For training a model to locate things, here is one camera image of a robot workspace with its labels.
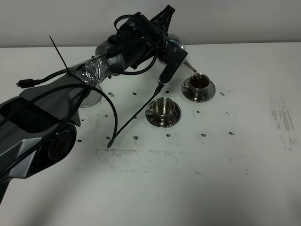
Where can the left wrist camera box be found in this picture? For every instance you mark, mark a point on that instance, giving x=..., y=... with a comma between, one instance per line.
x=172, y=58

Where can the black cable tie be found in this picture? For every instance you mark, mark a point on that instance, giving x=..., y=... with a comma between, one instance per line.
x=60, y=55

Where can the stainless steel teapot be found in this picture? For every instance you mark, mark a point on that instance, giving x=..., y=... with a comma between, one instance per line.
x=179, y=45

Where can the far stainless steel teacup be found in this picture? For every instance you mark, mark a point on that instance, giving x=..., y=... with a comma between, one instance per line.
x=197, y=82

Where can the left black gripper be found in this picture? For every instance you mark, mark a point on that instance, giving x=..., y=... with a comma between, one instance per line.
x=138, y=39

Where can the teapot steel saucer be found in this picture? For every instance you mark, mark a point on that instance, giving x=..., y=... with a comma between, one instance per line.
x=91, y=99

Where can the stainless steel teacup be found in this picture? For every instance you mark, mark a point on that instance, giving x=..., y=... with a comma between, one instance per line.
x=197, y=82
x=161, y=109

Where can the near stainless steel teacup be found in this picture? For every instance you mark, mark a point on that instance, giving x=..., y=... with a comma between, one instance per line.
x=161, y=109

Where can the far steel saucer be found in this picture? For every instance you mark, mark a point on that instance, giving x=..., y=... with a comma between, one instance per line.
x=198, y=95

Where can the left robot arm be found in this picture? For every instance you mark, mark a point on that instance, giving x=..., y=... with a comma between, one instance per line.
x=38, y=127

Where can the near steel saucer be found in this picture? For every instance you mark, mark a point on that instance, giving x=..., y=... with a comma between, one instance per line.
x=165, y=123

